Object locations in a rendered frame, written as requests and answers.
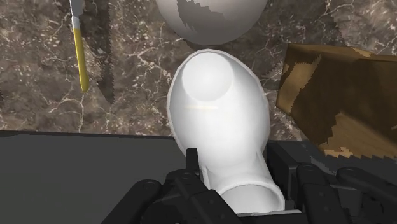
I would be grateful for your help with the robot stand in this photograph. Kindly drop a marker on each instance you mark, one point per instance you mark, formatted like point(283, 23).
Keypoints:
point(77, 173)

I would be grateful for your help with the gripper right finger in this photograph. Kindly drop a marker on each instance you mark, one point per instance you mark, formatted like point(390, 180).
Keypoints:
point(325, 195)

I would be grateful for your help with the brown paper bag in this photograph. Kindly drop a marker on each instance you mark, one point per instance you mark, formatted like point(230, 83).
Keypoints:
point(341, 93)

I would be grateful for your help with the white bottle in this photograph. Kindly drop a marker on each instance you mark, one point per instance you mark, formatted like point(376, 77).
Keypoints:
point(217, 124)

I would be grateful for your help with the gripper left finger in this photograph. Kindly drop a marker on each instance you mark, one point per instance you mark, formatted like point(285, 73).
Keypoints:
point(173, 198)

